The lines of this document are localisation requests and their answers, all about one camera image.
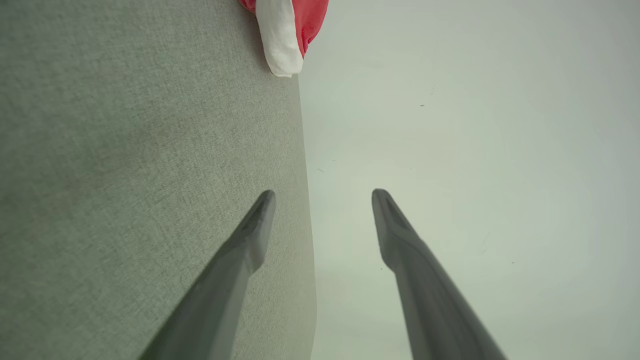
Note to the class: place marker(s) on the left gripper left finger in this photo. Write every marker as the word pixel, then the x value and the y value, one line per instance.
pixel 220 290

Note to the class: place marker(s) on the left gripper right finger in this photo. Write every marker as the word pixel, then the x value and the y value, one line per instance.
pixel 425 300

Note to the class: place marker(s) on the red white basketball jersey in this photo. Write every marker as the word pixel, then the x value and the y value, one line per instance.
pixel 280 40

